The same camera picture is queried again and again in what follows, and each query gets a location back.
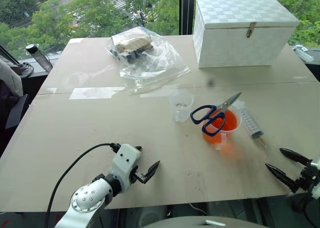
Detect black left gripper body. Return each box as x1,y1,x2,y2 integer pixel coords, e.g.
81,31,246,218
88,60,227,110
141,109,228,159
129,164,149,185

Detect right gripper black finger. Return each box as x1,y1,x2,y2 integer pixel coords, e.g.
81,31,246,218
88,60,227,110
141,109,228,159
264,163,299,193
279,148,311,167

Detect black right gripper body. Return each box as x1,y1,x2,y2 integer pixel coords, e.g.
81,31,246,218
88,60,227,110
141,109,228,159
294,159,316,194

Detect large clear plastic syringe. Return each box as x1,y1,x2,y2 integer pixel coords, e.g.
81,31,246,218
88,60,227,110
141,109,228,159
234,100,268,149

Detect small clear plastic cup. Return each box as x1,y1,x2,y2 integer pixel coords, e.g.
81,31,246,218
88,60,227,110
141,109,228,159
168,89,195,123

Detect large cup with orange liquid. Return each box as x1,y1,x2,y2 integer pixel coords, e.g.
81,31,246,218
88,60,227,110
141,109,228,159
201,103,243,152

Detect grey rounded robot body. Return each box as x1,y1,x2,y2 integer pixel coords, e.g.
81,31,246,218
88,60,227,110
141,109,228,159
141,215,271,228

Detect clear plastic zip bag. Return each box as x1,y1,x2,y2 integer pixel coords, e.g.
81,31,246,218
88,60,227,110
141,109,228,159
107,26,192,96

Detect beige toy model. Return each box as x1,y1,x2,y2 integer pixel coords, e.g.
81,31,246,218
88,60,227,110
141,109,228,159
113,35,155,63

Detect white checkered storage box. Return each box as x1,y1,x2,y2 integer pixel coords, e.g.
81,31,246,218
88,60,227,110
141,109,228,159
192,0,301,69

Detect black chair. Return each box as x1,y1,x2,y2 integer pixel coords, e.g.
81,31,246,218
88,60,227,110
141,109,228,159
0,79,29,149

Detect brass box latch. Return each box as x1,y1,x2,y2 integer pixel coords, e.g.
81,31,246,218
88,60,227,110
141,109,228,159
246,22,258,39

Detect clear bottle with black cap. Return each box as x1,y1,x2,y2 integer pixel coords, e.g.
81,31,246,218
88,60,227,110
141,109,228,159
25,43,54,73

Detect grey cloth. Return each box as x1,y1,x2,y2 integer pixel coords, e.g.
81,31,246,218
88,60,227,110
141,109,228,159
0,54,24,98

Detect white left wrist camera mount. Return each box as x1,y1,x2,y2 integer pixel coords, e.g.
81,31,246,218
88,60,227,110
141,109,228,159
109,143,141,191

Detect blue handled scissors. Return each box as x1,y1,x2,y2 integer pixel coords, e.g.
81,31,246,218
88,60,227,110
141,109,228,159
189,92,243,138

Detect dark window frame post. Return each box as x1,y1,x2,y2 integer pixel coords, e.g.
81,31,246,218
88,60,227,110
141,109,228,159
179,0,196,36

